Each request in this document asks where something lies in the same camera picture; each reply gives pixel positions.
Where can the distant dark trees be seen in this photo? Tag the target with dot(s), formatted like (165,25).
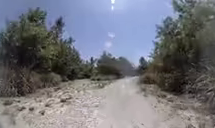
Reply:
(115,65)

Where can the dense green bushes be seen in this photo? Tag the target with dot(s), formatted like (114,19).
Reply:
(188,50)
(31,53)

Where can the pale sandy path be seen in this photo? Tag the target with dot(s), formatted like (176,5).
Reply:
(125,106)

